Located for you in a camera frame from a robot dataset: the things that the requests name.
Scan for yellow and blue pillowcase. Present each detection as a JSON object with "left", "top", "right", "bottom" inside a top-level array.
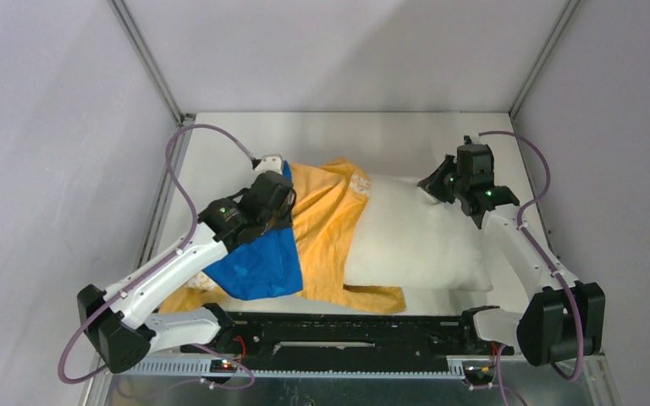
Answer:
[{"left": 161, "top": 158, "right": 406, "bottom": 314}]

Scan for white pillow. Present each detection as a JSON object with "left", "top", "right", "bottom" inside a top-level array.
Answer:
[{"left": 344, "top": 174, "right": 493, "bottom": 292}]

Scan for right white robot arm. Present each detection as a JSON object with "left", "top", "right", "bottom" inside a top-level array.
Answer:
[{"left": 417, "top": 144, "right": 606, "bottom": 381}]

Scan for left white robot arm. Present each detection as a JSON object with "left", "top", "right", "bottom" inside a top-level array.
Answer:
[{"left": 76, "top": 168, "right": 303, "bottom": 373}]

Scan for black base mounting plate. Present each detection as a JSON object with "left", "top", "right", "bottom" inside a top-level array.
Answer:
[{"left": 208, "top": 311, "right": 496, "bottom": 373}]

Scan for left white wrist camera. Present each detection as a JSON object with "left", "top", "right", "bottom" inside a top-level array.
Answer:
[{"left": 251, "top": 154, "right": 285, "bottom": 174}]

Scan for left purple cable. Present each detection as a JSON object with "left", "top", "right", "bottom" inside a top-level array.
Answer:
[{"left": 57, "top": 123, "right": 259, "bottom": 391}]

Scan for aluminium frame rail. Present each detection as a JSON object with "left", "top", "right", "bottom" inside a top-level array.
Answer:
[{"left": 80, "top": 319, "right": 620, "bottom": 406}]

